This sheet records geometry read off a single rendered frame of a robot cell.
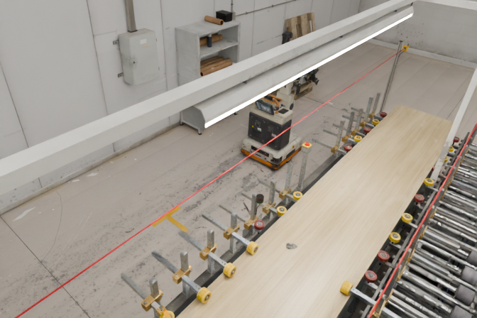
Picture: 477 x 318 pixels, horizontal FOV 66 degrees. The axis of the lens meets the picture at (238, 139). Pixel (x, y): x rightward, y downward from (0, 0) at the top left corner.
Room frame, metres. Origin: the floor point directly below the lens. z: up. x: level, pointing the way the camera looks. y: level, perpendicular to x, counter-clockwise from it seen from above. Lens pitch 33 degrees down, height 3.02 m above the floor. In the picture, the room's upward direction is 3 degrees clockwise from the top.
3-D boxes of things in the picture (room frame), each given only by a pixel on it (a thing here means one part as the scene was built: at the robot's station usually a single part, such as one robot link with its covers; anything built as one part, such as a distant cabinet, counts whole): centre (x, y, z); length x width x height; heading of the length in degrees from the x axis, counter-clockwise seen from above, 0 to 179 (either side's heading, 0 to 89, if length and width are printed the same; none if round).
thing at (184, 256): (1.55, 0.32, 0.90); 0.04 x 0.04 x 0.48; 52
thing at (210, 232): (1.74, 0.16, 0.90); 0.04 x 0.04 x 0.48; 52
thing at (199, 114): (2.14, -0.57, 2.34); 2.40 x 0.12 x 0.08; 142
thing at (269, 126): (4.23, -0.43, 0.59); 0.55 x 0.34 x 0.83; 52
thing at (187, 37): (5.20, 0.49, 0.78); 0.90 x 0.45 x 1.55; 142
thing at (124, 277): (1.38, 0.57, 0.95); 0.36 x 0.03 x 0.03; 52
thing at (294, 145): (4.30, -0.48, 0.16); 0.67 x 0.64 x 0.25; 142
